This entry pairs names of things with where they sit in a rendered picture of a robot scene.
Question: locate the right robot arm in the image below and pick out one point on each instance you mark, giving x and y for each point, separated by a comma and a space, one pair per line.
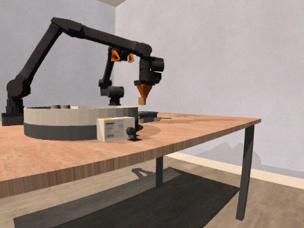
20, 86

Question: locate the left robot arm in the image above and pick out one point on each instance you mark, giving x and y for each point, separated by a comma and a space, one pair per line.
113, 92

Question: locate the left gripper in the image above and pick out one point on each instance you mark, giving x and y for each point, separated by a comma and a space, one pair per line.
121, 56

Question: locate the divided red and yellow tray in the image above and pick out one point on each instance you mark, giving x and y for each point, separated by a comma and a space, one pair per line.
148, 116

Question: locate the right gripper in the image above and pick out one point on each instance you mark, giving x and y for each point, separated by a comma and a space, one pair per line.
144, 89

